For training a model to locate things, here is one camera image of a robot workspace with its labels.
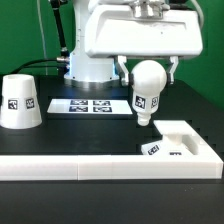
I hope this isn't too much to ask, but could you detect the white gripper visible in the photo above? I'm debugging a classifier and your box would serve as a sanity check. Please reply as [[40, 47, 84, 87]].
[[85, 5, 203, 86]]

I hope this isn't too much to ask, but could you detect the white marker tag plate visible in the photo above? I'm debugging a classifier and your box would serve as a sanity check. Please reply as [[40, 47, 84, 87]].
[[47, 99, 132, 115]]

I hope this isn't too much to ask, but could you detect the white lamp base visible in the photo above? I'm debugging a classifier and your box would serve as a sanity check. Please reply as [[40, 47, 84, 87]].
[[141, 120, 198, 157]]

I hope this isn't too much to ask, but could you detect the white L-shaped wall fence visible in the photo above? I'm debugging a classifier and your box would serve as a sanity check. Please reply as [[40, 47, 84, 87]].
[[0, 130, 223, 181]]

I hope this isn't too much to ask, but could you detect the black cable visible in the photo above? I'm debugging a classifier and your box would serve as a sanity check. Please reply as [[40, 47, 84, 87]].
[[9, 58, 70, 75]]

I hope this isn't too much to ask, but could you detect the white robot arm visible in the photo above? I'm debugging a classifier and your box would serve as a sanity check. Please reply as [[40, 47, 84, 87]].
[[65, 0, 204, 88]]

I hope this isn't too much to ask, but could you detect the white lamp bulb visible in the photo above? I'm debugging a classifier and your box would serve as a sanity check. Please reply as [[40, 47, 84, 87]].
[[132, 60, 167, 126]]

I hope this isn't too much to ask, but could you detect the white lamp shade cone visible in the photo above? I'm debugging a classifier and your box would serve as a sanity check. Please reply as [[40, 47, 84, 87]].
[[0, 74, 42, 129]]

